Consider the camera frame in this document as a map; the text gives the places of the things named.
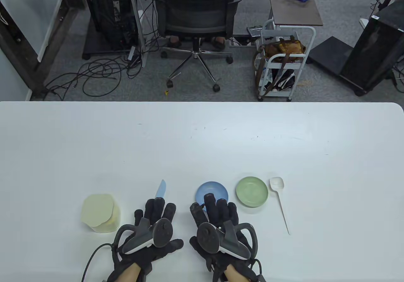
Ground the person's right hand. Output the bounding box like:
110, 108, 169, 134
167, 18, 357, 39
189, 193, 261, 282

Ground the person's left hand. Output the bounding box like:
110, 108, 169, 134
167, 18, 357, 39
107, 197, 184, 282

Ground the light blue plastic knife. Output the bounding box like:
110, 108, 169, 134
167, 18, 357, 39
155, 179, 167, 199

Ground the glass chicken bouillon jar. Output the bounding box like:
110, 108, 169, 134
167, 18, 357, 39
81, 194, 121, 234

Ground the cream jar lid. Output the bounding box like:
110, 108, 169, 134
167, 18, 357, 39
81, 194, 115, 227

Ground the white plastic coffee spoon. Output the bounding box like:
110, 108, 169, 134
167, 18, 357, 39
270, 177, 290, 235

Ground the person's left forearm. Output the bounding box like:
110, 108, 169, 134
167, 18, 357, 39
115, 263, 141, 282

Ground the person's right forearm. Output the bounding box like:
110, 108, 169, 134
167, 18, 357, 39
224, 267, 242, 282

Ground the blue round dish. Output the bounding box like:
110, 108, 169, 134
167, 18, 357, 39
195, 181, 229, 213

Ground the grey white handheld controller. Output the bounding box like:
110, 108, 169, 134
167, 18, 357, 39
197, 222, 258, 260
113, 218, 173, 255

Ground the green round dish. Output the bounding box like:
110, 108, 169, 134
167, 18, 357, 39
236, 176, 269, 207

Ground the black and white bag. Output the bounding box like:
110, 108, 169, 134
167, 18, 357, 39
264, 69, 296, 92

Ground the white rolling cart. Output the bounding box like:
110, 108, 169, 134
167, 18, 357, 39
257, 19, 316, 102

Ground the brown leather bag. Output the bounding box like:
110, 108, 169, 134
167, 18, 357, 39
263, 36, 306, 63

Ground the black flat floor platform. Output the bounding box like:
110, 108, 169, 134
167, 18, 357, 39
308, 36, 368, 97

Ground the black mesh office chair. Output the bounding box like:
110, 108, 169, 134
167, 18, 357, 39
149, 0, 245, 93

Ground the white metal desk leg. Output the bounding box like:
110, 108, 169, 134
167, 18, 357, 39
126, 0, 149, 68

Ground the dark wooden desk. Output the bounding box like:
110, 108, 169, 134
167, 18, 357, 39
0, 0, 86, 101

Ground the black computer tower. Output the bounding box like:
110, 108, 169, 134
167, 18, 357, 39
85, 0, 139, 45
339, 0, 404, 93

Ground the brown side table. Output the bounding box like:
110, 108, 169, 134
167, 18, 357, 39
268, 0, 324, 27

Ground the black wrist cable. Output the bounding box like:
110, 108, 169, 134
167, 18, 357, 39
81, 243, 114, 282

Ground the black floor cable tangle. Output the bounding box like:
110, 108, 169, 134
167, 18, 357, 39
43, 53, 144, 101

